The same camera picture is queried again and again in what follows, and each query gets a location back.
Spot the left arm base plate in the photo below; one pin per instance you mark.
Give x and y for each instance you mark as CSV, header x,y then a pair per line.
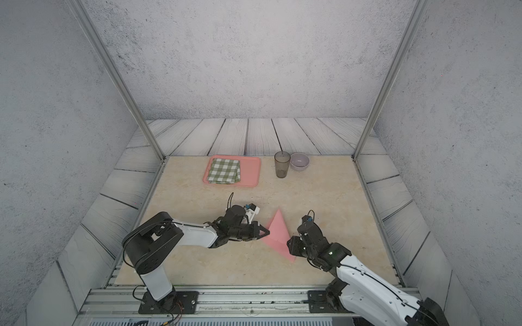
x,y
176,303

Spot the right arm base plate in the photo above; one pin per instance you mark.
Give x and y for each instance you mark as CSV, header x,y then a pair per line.
x,y
320,302

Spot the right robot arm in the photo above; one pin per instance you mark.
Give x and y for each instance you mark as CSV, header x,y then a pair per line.
x,y
356,288

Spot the green checkered cloth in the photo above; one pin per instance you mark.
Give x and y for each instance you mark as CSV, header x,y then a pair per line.
x,y
224,171

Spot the translucent grey plastic cup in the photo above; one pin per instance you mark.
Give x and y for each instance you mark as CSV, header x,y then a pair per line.
x,y
282,163

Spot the small lavender bowl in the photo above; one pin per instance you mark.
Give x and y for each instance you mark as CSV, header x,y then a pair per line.
x,y
299,161

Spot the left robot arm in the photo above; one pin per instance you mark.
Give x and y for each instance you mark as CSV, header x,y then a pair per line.
x,y
148,246

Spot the aluminium front rail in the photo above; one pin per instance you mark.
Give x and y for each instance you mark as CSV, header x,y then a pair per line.
x,y
217,305

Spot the pink plastic tray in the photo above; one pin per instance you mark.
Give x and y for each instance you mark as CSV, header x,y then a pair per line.
x,y
250,170

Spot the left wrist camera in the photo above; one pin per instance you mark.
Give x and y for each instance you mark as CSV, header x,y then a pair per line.
x,y
251,211

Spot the pink square paper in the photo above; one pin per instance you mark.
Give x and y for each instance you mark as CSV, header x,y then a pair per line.
x,y
278,236

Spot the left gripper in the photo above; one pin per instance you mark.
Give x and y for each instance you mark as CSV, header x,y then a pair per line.
x,y
255,231

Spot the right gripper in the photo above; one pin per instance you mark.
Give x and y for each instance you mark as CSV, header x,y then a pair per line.
x,y
293,248

